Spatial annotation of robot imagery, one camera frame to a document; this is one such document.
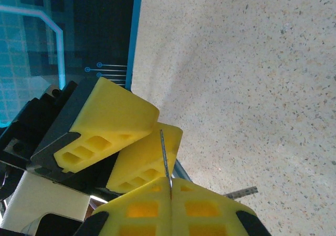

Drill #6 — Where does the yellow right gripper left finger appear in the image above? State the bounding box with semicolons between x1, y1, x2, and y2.
72;177;173;236

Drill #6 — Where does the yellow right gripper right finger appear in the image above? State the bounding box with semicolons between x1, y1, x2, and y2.
171;178;272;236

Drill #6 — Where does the grey metal strip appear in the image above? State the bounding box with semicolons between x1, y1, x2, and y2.
223;186;259;199

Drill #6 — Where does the blue left table edge strip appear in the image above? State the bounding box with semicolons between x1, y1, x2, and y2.
124;0;144;90

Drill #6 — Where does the blue printed left side panel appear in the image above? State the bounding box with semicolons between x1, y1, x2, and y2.
0;0;137;132

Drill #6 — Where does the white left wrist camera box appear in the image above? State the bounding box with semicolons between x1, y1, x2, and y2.
0;171;91;236

